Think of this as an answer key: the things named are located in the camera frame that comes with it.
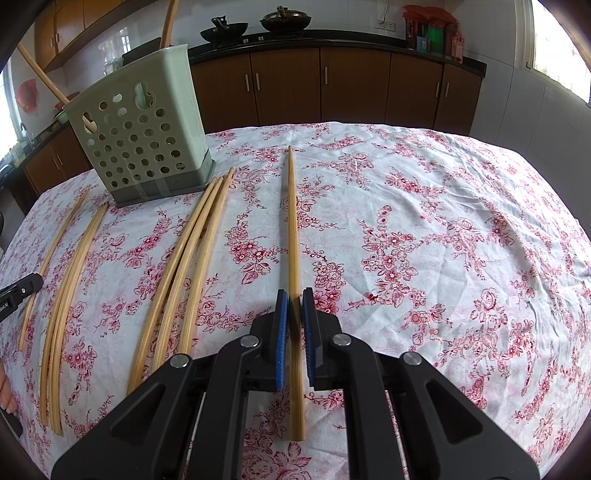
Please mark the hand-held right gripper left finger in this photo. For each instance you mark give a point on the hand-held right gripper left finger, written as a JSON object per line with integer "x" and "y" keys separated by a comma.
{"x": 280, "y": 344}

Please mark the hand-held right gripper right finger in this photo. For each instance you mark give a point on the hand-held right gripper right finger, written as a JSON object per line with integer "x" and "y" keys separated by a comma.
{"x": 308, "y": 344}

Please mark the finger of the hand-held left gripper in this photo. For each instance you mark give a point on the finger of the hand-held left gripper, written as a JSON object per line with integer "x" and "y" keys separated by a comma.
{"x": 27, "y": 284}

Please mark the bamboo chopstick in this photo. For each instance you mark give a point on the bamboo chopstick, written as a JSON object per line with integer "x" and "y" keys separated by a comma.
{"x": 167, "y": 286}
{"x": 44, "y": 76}
{"x": 170, "y": 23}
{"x": 62, "y": 304}
{"x": 69, "y": 304}
{"x": 203, "y": 261}
{"x": 184, "y": 273}
{"x": 64, "y": 230}
{"x": 292, "y": 221}

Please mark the green perforated chopstick holder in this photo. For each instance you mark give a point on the green perforated chopstick holder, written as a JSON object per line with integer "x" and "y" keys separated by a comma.
{"x": 184, "y": 106}

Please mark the person's left hand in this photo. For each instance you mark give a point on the person's left hand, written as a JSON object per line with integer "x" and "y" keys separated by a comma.
{"x": 7, "y": 390}

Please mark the brown base cabinet short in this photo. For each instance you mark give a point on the brown base cabinet short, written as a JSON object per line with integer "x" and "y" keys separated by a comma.
{"x": 51, "y": 161}

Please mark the floral pink white tablecloth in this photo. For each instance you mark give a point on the floral pink white tablecloth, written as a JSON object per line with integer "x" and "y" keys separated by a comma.
{"x": 415, "y": 230}

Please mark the green basin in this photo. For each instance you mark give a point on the green basin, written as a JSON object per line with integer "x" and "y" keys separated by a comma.
{"x": 62, "y": 117}

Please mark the small side window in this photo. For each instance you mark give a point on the small side window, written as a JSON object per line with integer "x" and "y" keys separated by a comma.
{"x": 9, "y": 106}

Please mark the hanging red plastic bag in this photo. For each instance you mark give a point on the hanging red plastic bag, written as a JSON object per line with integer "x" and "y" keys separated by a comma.
{"x": 27, "y": 94}

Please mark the brown base cabinet long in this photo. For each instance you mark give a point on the brown base cabinet long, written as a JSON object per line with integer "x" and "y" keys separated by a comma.
{"x": 355, "y": 87}

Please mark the black kitchen appliance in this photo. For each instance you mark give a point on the black kitchen appliance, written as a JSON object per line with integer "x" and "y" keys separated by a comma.
{"x": 141, "y": 48}

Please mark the black kitchen countertop long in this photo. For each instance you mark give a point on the black kitchen countertop long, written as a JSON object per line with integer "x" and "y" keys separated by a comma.
{"x": 360, "y": 42}

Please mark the black wok with lid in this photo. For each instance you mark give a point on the black wok with lid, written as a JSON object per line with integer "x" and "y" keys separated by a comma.
{"x": 284, "y": 21}

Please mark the green box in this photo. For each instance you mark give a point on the green box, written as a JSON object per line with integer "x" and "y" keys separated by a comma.
{"x": 435, "y": 39}

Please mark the red packet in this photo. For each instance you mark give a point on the red packet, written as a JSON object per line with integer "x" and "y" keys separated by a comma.
{"x": 457, "y": 46}

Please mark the large bright window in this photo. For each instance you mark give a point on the large bright window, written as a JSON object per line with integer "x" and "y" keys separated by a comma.
{"x": 563, "y": 41}

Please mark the brown wall cabinets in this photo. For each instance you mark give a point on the brown wall cabinets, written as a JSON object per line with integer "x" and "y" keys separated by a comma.
{"x": 69, "y": 23}

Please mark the white wall socket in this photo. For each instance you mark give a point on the white wall socket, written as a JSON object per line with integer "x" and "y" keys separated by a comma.
{"x": 385, "y": 24}

